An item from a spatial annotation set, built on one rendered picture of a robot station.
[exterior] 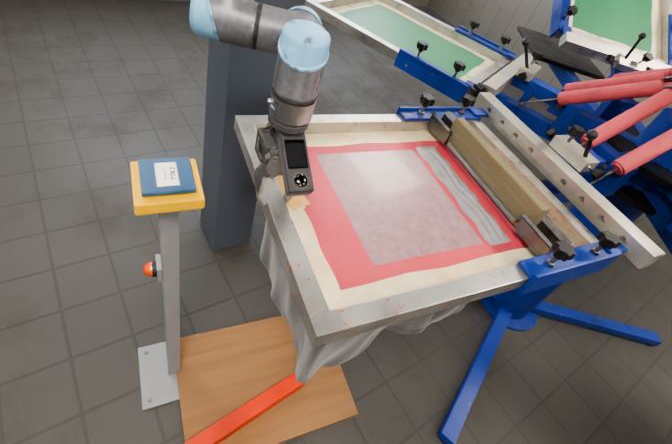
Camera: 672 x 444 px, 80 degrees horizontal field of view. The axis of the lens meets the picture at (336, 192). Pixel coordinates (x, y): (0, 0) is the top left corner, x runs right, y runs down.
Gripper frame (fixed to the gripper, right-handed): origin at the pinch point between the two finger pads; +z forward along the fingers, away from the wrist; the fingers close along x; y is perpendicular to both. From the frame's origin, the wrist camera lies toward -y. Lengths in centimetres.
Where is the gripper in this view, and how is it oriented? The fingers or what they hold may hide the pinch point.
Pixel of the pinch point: (275, 203)
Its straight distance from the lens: 81.7
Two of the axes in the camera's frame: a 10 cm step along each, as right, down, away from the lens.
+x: -8.9, 0.9, -4.4
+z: -2.6, 7.0, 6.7
